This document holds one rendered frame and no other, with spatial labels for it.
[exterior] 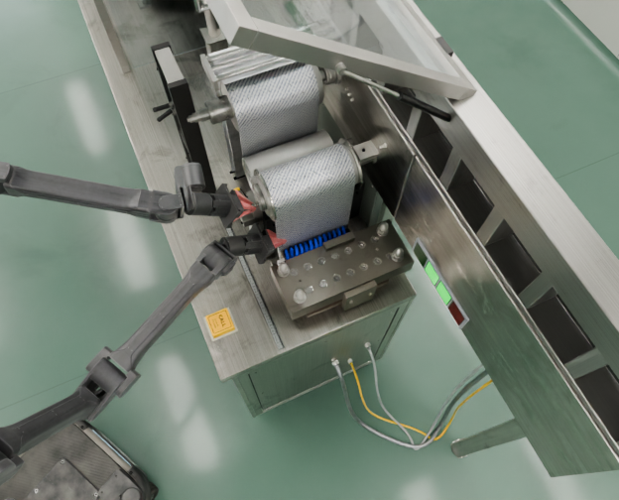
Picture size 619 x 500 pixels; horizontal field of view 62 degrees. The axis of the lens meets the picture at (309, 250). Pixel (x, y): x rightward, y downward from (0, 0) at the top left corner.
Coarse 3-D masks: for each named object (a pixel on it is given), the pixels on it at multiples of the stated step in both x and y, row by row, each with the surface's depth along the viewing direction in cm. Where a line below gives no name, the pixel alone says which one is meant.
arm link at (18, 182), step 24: (0, 168) 111; (24, 192) 115; (48, 192) 115; (72, 192) 116; (96, 192) 118; (120, 192) 119; (144, 192) 120; (168, 192) 121; (144, 216) 122; (168, 216) 121
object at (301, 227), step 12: (324, 204) 142; (336, 204) 145; (348, 204) 148; (300, 216) 142; (312, 216) 145; (324, 216) 148; (336, 216) 151; (348, 216) 155; (276, 228) 142; (288, 228) 144; (300, 228) 148; (312, 228) 151; (324, 228) 155; (336, 228) 158; (288, 240) 151; (300, 240) 154
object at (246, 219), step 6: (246, 192) 142; (252, 192) 142; (252, 198) 142; (258, 210) 144; (246, 216) 147; (252, 216) 147; (258, 216) 147; (246, 222) 147; (252, 222) 148; (258, 222) 151
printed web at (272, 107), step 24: (264, 72) 135; (288, 72) 135; (312, 72) 136; (240, 96) 132; (264, 96) 134; (288, 96) 136; (312, 96) 139; (240, 120) 135; (264, 120) 138; (288, 120) 143; (312, 120) 148; (240, 144) 166; (264, 144) 148; (336, 144) 139; (240, 168) 177; (288, 168) 133; (312, 168) 133; (336, 168) 134; (288, 192) 132; (312, 192) 135; (336, 192) 139; (288, 216) 139
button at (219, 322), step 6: (216, 312) 156; (222, 312) 156; (228, 312) 156; (210, 318) 155; (216, 318) 155; (222, 318) 155; (228, 318) 155; (210, 324) 154; (216, 324) 154; (222, 324) 154; (228, 324) 155; (210, 330) 154; (216, 330) 154; (222, 330) 154; (228, 330) 154; (216, 336) 154
